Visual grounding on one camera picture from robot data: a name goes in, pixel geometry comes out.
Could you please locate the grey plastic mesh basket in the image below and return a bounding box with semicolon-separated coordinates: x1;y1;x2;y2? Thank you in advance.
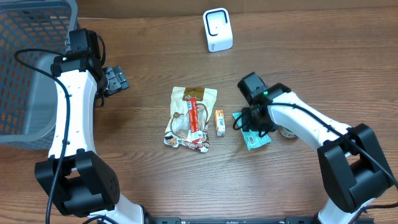
1;0;79;150

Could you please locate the white barcode scanner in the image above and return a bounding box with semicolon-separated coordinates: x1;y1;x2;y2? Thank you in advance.
203;7;233;52

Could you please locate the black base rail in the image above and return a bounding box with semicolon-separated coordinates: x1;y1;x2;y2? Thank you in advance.
153;217;318;224

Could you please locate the red stick snack packet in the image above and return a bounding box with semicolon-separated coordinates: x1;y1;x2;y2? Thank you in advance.
187;98;201;144

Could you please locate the teal orange snack packet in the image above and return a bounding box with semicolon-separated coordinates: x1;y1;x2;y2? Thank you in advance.
240;129;272;151

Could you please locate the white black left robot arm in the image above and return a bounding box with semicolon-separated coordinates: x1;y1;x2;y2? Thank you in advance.
35;50;153;223

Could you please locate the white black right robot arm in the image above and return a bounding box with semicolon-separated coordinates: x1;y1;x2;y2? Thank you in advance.
238;80;397;223

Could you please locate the small orange snack packet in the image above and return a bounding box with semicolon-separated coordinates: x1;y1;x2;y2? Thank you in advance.
215;110;226;137

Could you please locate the white green round container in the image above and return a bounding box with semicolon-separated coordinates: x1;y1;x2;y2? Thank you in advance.
279;126;297;139

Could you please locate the beige pet treat bag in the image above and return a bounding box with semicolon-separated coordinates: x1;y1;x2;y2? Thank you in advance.
164;86;218;153

